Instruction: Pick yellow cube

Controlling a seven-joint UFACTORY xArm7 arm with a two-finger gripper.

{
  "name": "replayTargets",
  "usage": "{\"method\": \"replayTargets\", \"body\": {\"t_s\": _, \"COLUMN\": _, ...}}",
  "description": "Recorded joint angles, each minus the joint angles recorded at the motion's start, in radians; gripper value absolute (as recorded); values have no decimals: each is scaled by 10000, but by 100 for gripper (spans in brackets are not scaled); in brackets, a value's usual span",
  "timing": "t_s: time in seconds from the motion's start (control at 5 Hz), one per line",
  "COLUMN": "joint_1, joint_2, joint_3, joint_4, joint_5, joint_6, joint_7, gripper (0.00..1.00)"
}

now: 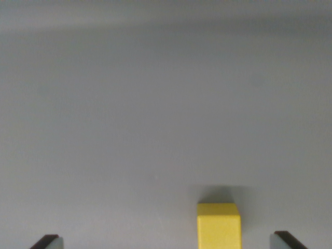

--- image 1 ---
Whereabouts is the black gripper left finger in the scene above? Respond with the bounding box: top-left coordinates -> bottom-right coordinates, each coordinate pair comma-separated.
29,234 -> 64,249

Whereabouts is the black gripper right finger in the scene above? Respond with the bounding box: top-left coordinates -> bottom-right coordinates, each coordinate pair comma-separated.
269,230 -> 310,249

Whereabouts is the yellow cube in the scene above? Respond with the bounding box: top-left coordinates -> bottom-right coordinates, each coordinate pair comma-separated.
196,202 -> 242,249

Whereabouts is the grey plastic bin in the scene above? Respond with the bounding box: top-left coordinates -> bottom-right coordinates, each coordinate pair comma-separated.
0,0 -> 332,249

